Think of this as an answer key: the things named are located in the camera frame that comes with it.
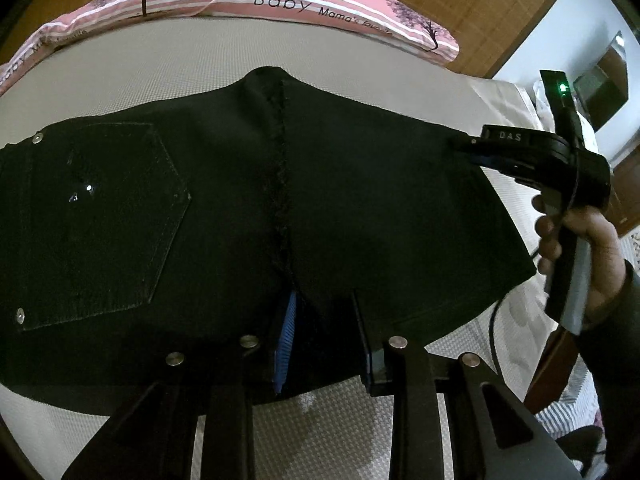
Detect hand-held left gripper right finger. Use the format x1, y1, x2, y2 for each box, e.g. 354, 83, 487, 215
347, 290, 583, 480

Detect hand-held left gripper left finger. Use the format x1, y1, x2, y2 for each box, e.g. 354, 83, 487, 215
62, 290, 301, 480

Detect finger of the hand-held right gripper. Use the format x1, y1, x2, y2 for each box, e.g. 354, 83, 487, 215
447, 125, 531, 158
467, 155, 538, 186

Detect black pants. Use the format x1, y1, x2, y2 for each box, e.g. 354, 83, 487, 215
0, 66, 537, 406

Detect person's right hand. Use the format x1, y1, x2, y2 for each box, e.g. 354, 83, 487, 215
531, 194, 627, 327

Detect wooden cabinet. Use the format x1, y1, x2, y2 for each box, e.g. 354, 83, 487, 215
607, 145, 640, 236

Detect white dotted cloth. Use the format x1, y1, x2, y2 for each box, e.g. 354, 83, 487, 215
530, 80, 556, 133

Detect wooden headboard panel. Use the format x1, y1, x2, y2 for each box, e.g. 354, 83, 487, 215
440, 0, 586, 81

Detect striped cloth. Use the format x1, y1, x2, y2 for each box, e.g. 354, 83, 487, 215
535, 395, 601, 436

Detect pink striped tree-print pillow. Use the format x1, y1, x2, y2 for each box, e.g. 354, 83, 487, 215
0, 0, 460, 96

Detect grey bed mattress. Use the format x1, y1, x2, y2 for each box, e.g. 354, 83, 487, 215
0, 10, 556, 480

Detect black cable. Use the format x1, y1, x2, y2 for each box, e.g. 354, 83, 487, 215
487, 247, 546, 381

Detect wooden bed frame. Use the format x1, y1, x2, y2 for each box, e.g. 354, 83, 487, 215
522, 327, 581, 413

